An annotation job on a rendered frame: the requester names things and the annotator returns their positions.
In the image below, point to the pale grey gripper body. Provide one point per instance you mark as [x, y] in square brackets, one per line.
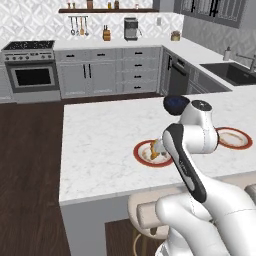
[161, 146]

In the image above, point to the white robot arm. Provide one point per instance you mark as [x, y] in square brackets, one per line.
[203, 133]

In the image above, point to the chicken drumstick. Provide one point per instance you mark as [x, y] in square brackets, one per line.
[154, 150]

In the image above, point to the dark blue bowl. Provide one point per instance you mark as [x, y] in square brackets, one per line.
[175, 105]

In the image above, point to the red rimmed plate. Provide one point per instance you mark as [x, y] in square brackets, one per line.
[143, 154]
[235, 138]

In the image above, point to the beige bar stool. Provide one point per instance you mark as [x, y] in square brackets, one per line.
[146, 213]

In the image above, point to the dark dishwasher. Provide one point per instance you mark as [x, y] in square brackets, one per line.
[178, 76]

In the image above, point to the grey cupboard run under sink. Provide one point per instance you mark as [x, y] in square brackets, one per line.
[206, 83]

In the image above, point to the grey base cupboard run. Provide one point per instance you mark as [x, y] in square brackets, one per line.
[106, 71]

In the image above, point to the black sink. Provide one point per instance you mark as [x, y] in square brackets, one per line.
[230, 73]

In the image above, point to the tan jar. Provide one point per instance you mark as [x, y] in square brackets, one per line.
[175, 36]

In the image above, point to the white soap dispenser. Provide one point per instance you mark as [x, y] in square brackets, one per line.
[227, 54]

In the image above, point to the grey coffee machine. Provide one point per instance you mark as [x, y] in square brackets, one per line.
[131, 29]

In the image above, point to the wooden knife block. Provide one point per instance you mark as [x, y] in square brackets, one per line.
[106, 34]

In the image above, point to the small white jar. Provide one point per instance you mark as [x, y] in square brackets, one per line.
[136, 6]

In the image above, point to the small brown bottle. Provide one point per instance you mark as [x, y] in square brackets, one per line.
[116, 4]

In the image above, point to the steel range with oven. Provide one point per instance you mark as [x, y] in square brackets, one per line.
[31, 71]

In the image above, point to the small amber bottle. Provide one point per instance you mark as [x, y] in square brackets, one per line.
[109, 5]

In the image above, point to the brown box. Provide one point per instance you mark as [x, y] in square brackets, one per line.
[89, 4]

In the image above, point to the small shaker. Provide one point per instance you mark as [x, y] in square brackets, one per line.
[68, 5]
[74, 5]

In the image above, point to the white wall outlet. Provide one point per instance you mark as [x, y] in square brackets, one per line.
[159, 21]

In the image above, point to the grey wall cupboards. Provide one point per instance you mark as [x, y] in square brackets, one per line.
[213, 11]

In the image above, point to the dark wooden wall shelf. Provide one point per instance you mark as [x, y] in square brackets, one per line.
[108, 10]

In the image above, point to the rail with hanging utensils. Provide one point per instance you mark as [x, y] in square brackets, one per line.
[78, 26]

